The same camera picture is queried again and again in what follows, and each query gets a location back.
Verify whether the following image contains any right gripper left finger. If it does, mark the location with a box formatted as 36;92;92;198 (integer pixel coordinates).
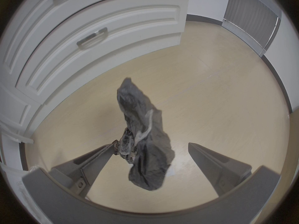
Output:
50;142;115;198

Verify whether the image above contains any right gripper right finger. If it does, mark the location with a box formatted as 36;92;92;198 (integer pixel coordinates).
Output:
187;142;253;198

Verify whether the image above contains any black plastic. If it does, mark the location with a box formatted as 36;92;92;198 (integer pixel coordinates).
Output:
116;78;176;191

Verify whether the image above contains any clear printed wrapper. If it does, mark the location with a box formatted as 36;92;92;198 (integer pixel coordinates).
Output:
113;127;139;165

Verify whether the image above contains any white wardrobe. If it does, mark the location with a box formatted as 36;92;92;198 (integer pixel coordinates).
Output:
0;0;193;146

